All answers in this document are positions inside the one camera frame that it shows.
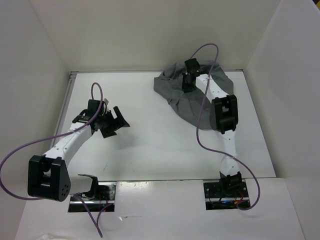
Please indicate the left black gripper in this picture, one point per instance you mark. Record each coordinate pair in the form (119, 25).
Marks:
(109, 131)

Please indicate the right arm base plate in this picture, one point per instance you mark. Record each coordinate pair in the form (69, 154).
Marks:
(216, 199)

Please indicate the white crumpled plastic bag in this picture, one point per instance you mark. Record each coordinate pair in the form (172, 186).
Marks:
(51, 236)

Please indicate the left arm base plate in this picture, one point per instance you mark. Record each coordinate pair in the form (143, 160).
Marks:
(102, 199)

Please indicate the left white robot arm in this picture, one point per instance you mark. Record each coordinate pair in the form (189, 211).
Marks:
(48, 176)

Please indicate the grey pleated skirt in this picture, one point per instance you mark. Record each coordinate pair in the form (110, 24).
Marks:
(186, 105)

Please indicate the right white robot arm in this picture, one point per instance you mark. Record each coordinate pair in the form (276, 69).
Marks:
(223, 118)

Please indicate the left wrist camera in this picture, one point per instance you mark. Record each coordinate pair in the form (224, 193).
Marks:
(93, 106)

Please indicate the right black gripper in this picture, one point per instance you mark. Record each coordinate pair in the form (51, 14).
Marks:
(186, 88)

